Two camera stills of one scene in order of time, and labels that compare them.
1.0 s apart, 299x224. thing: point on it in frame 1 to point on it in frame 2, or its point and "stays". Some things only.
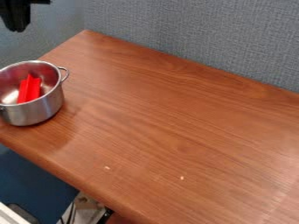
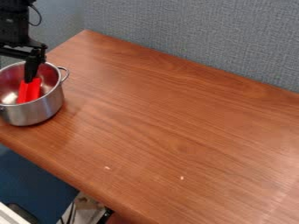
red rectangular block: x=29 y=89 stays
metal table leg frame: x=85 y=211 stays
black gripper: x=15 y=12 to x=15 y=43
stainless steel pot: x=41 y=110 stays
